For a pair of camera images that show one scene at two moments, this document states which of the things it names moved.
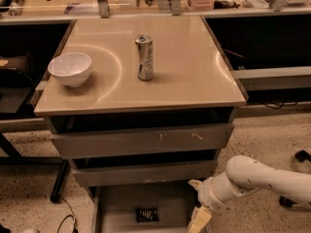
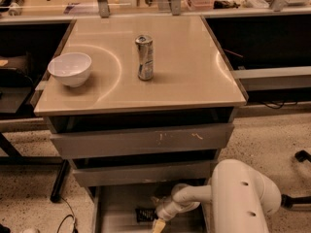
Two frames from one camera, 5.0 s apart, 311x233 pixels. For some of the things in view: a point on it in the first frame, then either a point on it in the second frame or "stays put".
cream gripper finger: [196, 183] to [155, 200]
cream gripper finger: [199, 219] to [158, 225]
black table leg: [61, 180] stays put
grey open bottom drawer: [156, 207] stays put
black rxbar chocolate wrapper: [147, 215] stays put
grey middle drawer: [146, 174] stays put
